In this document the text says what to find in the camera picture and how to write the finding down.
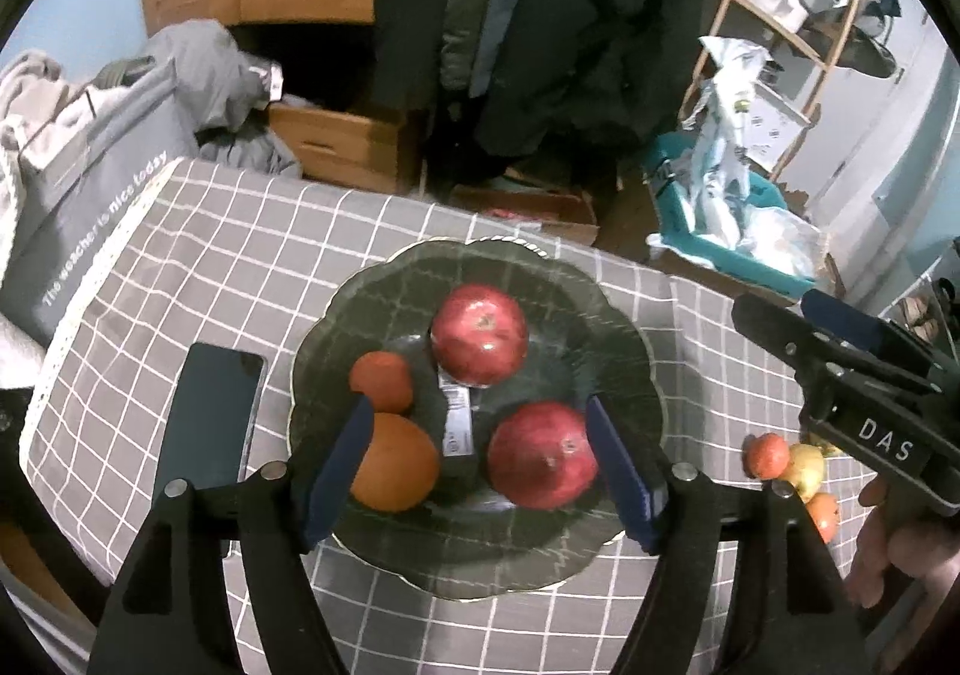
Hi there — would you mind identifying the red pomegranate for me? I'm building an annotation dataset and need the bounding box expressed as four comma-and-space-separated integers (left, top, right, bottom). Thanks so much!
487, 401, 601, 511

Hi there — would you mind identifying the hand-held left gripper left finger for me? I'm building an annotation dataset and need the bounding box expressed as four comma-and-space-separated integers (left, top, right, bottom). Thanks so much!
86, 390, 376, 675

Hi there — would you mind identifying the red apple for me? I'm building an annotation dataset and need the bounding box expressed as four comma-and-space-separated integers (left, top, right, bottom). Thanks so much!
430, 283, 528, 387

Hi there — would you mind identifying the large cardboard box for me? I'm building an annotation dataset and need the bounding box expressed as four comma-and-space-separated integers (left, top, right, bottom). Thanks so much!
652, 184, 848, 308

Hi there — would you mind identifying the black jacket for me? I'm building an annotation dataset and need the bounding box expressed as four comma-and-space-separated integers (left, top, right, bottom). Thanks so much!
373, 0, 481, 113

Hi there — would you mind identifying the yellow pear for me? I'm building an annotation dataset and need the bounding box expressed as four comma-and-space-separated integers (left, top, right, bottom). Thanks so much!
780, 444, 826, 502

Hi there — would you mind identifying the white perforated basket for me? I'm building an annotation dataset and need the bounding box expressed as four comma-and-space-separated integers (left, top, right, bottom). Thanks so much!
739, 79, 815, 170

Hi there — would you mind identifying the dark hanging pan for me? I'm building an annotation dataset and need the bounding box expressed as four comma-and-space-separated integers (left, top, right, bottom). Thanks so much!
810, 7, 901, 80

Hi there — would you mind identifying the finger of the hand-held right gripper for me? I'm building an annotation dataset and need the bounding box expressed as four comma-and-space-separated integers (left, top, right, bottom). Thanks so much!
731, 291, 850, 392
799, 287, 946, 392

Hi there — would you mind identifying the grey fabric storage bag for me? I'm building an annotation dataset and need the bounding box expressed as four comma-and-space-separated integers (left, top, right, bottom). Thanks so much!
0, 64, 203, 346

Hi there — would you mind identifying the black smartphone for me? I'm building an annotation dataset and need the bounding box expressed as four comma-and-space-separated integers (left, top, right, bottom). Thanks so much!
154, 343, 269, 497

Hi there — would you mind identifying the dark green glass bowl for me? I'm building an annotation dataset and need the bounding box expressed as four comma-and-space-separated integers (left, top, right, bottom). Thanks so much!
287, 236, 668, 602

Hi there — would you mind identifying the orange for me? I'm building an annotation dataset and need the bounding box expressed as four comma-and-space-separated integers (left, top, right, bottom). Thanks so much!
806, 493, 841, 545
349, 412, 441, 513

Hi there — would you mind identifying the wooden drawer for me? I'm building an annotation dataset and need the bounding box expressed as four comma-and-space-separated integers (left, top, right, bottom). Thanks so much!
268, 101, 428, 193

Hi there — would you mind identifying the black hooded coat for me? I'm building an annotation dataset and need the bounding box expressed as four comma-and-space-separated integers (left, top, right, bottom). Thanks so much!
472, 0, 710, 160

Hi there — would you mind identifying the clear plastic bag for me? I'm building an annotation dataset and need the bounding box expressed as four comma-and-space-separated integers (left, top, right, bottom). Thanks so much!
739, 205, 830, 278

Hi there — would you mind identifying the wooden shelf rack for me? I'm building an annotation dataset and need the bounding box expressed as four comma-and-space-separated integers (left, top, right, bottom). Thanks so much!
679, 0, 871, 185

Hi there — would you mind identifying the crumpled grey jacket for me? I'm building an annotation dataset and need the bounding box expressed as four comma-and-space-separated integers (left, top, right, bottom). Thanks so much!
97, 21, 302, 178

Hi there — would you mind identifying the beige fleece robe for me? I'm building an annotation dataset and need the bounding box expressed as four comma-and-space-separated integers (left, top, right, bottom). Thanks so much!
0, 51, 98, 181

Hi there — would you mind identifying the small cardboard box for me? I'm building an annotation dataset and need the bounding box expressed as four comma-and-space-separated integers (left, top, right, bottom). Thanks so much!
450, 184, 601, 245

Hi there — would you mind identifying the small tangerine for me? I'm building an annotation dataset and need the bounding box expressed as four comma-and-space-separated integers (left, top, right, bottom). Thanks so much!
349, 352, 415, 415
742, 433, 792, 481

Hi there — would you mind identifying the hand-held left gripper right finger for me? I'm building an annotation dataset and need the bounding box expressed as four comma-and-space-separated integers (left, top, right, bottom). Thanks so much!
585, 394, 875, 675

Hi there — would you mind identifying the person's right hand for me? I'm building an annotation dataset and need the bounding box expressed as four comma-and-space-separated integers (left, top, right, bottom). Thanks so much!
846, 476, 960, 610

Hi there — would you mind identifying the grey checkered tablecloth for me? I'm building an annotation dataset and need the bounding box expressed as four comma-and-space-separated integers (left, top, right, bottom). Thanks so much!
19, 157, 901, 675

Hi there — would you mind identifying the teal plastic crate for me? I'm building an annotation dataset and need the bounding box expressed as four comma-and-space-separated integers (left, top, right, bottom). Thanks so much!
646, 133, 815, 298

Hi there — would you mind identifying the printed white plastic bag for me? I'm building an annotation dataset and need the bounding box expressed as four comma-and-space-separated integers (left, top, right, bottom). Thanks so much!
679, 36, 777, 248

